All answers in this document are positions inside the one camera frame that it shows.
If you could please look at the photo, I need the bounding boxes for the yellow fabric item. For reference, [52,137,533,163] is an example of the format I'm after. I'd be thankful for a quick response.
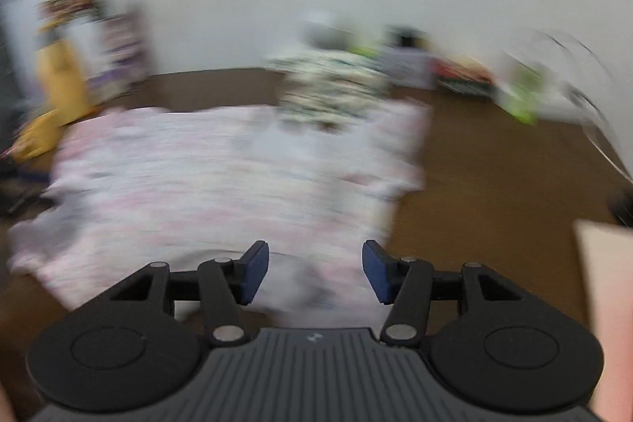
[12,39,97,163]

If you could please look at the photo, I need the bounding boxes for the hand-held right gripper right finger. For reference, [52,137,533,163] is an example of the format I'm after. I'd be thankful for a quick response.
[362,240,523,346]

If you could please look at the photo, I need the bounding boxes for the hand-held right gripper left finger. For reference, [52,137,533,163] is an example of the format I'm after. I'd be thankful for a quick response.
[110,240,270,346]

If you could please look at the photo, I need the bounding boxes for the thin dark cables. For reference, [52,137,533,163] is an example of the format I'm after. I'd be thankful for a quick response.
[504,26,633,185]

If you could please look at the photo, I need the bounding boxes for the bright green item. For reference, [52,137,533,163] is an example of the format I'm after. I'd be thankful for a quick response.
[497,59,542,127]

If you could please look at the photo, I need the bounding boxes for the pale pink object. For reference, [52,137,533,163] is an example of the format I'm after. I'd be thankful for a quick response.
[572,219,633,422]

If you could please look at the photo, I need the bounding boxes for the cream teal floral cloth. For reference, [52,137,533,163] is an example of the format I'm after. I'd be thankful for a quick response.
[264,49,394,133]

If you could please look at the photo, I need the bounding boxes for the colourful striped pile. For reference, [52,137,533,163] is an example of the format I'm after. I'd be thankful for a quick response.
[435,55,498,99]

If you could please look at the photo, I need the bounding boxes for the pink floral garment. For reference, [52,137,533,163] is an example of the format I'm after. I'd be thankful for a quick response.
[7,103,431,319]

